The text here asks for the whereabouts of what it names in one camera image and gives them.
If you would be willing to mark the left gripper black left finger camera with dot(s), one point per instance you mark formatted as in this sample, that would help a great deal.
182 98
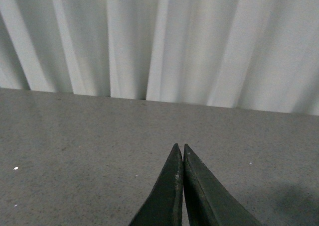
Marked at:
163 206

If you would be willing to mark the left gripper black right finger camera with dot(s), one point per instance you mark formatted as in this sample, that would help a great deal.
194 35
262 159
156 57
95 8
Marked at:
208 203

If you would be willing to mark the white pleated curtain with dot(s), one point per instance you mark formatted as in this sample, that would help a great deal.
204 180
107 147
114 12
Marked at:
250 54

